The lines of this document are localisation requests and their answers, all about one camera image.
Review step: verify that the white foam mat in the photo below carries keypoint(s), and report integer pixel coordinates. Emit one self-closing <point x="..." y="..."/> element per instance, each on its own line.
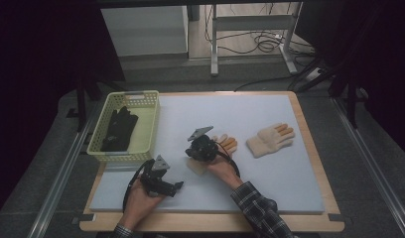
<point x="276" y="185"/>

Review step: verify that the yellow-green plastic basket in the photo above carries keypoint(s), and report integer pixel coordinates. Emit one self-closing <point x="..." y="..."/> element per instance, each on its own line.
<point x="147" y="129"/>

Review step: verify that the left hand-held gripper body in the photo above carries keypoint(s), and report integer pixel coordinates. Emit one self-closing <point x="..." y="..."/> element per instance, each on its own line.
<point x="152" y="177"/>

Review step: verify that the white metal desk frame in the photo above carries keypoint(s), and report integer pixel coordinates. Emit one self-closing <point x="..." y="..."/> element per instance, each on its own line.
<point x="250" y="23"/>

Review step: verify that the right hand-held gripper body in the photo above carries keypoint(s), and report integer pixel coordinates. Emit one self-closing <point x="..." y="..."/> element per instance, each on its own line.
<point x="205" y="147"/>

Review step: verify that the person's right hand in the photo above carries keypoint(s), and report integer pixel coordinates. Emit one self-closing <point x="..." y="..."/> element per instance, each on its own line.
<point x="225" y="168"/>

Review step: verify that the dark curtain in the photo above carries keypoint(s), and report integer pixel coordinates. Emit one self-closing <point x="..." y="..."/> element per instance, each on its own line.
<point x="35" y="82"/>
<point x="382" y="66"/>

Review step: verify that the black glove with white print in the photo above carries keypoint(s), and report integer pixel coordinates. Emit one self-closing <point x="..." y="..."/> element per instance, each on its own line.
<point x="109" y="140"/>

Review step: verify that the person's left hand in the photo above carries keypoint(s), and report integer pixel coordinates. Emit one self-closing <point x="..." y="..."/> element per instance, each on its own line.
<point x="137" y="206"/>

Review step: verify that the white power strip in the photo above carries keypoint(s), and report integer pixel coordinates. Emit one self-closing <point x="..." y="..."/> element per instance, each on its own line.
<point x="313" y="74"/>

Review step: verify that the white cabinet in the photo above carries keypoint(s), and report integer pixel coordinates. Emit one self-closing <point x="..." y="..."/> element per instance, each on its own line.
<point x="144" y="31"/>

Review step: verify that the beige knit glove orange fingertips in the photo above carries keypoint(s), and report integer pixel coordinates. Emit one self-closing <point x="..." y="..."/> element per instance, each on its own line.
<point x="273" y="139"/>
<point x="229" y="143"/>

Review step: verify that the black metal stand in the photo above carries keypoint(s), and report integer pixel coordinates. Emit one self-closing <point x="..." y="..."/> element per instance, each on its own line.
<point x="352" y="105"/>
<point x="81" y="105"/>

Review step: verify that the wooden table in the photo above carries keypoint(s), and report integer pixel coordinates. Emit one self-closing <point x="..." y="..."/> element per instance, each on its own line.
<point x="197" y="223"/>

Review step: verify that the aluminium floor rail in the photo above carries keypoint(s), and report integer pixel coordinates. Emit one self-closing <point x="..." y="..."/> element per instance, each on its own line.
<point x="58" y="185"/>
<point x="376" y="165"/>

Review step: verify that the black table corner bracket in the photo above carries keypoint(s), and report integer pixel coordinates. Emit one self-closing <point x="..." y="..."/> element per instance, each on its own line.
<point x="83" y="218"/>
<point x="339" y="218"/>

